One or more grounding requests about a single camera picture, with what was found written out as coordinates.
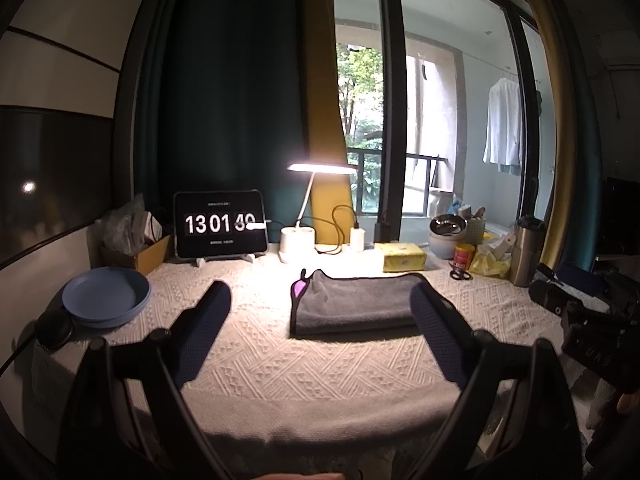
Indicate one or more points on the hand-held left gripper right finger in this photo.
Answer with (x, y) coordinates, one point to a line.
(440, 330)

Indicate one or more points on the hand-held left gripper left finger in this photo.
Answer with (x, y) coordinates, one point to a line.
(202, 327)

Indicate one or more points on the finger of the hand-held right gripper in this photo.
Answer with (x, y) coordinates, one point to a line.
(547, 297)

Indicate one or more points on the grey towel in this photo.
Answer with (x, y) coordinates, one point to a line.
(350, 302)

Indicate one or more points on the blue box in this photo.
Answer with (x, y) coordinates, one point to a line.
(582, 277)

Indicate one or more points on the steel tumbler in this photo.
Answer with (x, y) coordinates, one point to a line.
(526, 252)

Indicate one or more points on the black scissors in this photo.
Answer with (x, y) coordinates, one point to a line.
(460, 274)

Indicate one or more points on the yellow plastic bag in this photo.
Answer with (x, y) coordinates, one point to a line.
(490, 262)

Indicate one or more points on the yellow and red can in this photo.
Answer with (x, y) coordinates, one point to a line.
(464, 256)

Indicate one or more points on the white knitted tablecloth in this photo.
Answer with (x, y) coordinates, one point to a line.
(280, 360)

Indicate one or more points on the yellow tissue box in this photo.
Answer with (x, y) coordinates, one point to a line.
(400, 256)

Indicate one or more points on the white tablet stand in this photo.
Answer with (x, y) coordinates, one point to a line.
(250, 257)

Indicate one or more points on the cardboard box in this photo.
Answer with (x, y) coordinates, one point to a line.
(150, 257)

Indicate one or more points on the grey basket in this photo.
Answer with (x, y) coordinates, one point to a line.
(474, 230)

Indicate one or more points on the tablet with clock display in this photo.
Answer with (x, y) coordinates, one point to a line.
(220, 224)

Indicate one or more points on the blue plate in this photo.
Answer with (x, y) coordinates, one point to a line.
(102, 295)

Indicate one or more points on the steel bowl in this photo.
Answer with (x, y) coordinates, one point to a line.
(448, 224)

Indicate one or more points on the white charger adapter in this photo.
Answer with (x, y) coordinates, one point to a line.
(357, 239)

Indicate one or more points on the white desk lamp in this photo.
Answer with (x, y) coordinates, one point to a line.
(296, 245)

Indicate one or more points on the clear plastic bag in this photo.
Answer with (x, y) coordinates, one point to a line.
(120, 227)

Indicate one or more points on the black round device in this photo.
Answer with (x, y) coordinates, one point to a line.
(54, 329)

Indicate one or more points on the black balcony railing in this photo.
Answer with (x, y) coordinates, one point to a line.
(420, 180)

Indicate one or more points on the teal curtain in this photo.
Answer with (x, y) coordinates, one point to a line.
(585, 150)

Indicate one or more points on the white hanging shirt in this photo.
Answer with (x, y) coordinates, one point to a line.
(502, 120)

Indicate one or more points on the yellow curtain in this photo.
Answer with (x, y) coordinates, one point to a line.
(547, 110)
(322, 125)

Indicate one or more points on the dark green curtain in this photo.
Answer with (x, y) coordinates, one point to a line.
(225, 85)

